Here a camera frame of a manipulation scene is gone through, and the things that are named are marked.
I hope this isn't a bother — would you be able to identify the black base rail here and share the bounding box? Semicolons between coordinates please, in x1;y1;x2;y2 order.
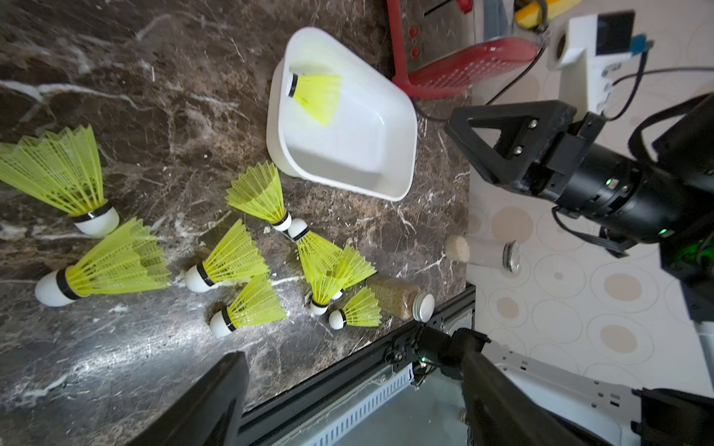
237;284;477;445

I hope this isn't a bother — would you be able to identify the yellow shuttlecock eight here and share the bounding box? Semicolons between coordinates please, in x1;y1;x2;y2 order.
328;286;382;330

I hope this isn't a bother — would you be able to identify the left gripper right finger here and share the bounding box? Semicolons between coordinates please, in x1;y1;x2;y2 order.
461;352;591;445

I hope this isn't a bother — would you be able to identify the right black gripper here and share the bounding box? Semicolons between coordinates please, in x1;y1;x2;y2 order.
444;100;678;243

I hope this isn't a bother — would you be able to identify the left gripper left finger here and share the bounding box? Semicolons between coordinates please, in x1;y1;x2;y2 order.
130;351;249;445

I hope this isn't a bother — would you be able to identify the red toaster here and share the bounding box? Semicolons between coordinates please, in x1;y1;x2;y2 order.
386;0;545;100

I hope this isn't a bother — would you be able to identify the yellow shuttlecock three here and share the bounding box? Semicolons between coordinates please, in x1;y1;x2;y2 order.
185;219;270;293

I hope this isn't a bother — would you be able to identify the white plastic storage box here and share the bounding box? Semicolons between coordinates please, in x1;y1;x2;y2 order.
266;27;418;202

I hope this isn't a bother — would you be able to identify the yellow shuttlecock two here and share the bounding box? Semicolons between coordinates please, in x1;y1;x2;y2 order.
226;162;292;232

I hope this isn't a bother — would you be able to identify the yellow shuttlecock nine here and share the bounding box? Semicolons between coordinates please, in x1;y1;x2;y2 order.
1;126;120;238

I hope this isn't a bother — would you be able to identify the black toaster cable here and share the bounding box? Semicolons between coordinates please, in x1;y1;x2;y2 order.
412;43;550;125

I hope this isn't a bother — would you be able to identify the yellow shuttlecock five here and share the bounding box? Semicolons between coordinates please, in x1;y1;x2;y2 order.
309;245;377;316

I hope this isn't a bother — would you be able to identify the yellow shuttlecock seven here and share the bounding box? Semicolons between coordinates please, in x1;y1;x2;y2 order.
35;217;170;307

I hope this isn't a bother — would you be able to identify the yellow bread slice front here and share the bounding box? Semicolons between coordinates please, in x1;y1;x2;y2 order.
512;0;584;30

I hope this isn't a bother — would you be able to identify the yellow shuttlecock four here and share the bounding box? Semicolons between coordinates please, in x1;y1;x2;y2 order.
209;276;288;337

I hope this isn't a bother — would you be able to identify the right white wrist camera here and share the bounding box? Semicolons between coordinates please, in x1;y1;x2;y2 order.
548;9;647;121

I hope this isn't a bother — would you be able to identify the yellow shuttlecock one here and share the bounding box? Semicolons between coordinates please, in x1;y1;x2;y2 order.
287;72;342;126

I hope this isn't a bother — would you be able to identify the yellow shuttlecock six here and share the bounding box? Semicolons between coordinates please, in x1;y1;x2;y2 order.
287;219;342;284

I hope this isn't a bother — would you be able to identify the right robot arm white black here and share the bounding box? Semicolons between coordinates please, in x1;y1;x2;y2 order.
413;95;713;445

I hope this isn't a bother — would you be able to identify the glass spice jar silver lid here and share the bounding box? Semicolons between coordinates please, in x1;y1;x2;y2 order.
366;273;435;323

